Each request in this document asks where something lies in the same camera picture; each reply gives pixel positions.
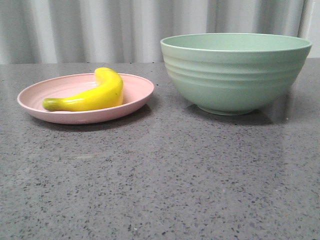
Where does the white pleated curtain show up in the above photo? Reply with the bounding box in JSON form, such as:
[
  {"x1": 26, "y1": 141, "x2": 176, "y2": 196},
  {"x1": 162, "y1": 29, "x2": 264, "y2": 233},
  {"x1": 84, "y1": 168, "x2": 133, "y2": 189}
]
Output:
[{"x1": 0, "y1": 0, "x2": 320, "y2": 64}]

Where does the green ridged bowl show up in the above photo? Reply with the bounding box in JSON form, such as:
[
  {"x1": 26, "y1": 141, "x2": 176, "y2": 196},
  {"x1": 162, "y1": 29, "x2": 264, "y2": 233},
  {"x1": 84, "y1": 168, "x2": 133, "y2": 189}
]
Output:
[{"x1": 160, "y1": 33, "x2": 312, "y2": 116}]

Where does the yellow plastic banana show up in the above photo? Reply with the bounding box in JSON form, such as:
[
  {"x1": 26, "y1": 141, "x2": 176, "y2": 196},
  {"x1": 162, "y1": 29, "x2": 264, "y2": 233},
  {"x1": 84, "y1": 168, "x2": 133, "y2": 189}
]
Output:
[{"x1": 42, "y1": 67, "x2": 124, "y2": 112}]

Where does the pink ridged plate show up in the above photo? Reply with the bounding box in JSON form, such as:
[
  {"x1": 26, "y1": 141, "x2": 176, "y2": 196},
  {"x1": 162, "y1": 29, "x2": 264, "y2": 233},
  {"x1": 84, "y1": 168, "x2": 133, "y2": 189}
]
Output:
[{"x1": 17, "y1": 73, "x2": 155, "y2": 125}]

